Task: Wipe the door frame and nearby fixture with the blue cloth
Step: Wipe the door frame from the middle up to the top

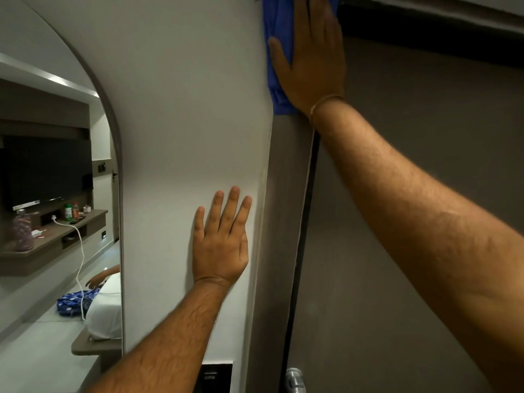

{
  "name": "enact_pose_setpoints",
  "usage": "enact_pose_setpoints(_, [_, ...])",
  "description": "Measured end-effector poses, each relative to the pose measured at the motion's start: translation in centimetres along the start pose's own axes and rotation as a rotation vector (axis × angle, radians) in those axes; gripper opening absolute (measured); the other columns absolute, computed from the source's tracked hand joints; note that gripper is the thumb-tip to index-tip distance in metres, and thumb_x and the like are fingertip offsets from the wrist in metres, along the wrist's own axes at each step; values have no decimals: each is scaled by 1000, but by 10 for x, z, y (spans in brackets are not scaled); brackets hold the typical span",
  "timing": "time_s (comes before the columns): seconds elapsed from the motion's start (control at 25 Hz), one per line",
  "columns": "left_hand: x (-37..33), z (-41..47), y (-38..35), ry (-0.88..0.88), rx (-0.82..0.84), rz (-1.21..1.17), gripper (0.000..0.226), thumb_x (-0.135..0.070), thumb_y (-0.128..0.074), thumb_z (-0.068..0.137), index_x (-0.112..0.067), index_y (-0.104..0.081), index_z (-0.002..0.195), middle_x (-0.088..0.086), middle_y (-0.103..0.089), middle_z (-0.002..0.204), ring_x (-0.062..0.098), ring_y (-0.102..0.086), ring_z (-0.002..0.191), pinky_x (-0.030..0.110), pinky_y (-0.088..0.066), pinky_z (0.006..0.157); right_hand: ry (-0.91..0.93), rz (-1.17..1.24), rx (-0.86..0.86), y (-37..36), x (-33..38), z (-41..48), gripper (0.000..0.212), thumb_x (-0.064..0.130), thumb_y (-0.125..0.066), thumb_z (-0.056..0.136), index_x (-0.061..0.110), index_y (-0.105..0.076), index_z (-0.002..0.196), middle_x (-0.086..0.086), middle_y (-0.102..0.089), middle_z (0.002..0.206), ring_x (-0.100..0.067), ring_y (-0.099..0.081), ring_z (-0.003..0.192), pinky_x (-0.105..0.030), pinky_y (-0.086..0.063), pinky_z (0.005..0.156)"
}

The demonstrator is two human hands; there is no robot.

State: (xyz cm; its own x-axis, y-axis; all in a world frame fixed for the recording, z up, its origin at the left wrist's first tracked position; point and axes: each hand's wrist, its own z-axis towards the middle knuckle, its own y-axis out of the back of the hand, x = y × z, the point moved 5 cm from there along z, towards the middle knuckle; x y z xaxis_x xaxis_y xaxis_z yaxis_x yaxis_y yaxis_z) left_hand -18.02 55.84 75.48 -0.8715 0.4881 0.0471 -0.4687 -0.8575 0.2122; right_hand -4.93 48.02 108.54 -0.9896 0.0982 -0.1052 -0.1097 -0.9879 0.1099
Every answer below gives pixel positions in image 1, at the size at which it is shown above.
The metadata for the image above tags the person's left hand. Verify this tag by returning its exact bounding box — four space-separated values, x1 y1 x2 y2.
192 186 253 290

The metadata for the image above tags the person's right hand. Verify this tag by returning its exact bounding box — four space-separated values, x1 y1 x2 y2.
268 0 346 118

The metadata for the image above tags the blue cleaning cloth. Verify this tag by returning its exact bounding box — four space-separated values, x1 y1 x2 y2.
261 0 340 116

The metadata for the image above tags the person's right forearm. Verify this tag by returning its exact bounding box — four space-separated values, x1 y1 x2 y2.
310 98 524 393

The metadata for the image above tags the person's left forearm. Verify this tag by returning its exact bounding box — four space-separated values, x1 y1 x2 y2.
85 278 232 393

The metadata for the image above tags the white bed mattress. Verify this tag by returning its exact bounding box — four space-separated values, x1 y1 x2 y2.
85 273 123 341

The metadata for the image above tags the blue patterned bag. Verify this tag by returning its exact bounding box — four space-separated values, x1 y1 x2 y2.
56 287 101 317

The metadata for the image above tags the black television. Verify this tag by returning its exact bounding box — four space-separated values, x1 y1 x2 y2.
0 136 94 212

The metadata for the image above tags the brown bed base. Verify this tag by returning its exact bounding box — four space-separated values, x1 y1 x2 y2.
71 326 123 357

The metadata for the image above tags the grey-brown door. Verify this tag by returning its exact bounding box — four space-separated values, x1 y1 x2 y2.
282 37 524 393

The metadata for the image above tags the patterned pink water bottle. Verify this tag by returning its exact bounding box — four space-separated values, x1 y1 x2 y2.
11 209 34 252

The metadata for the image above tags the grey-brown door frame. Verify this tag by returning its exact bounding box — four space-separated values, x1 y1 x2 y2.
245 114 317 393

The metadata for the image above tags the thin gold wrist bracelet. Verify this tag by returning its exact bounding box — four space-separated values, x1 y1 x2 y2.
309 94 345 124

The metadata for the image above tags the white charging cable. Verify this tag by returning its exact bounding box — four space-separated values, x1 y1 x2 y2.
51 215 87 322

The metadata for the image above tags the black wall switch panel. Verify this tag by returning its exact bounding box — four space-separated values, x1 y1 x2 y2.
194 362 233 393

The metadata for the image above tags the silver door handle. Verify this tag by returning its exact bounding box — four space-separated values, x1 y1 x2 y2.
285 368 307 393

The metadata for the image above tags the wooden wall shelf unit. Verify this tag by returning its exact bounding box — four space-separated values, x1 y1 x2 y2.
0 209 109 277

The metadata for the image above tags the arched wall mirror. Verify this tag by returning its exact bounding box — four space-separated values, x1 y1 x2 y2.
0 0 124 393

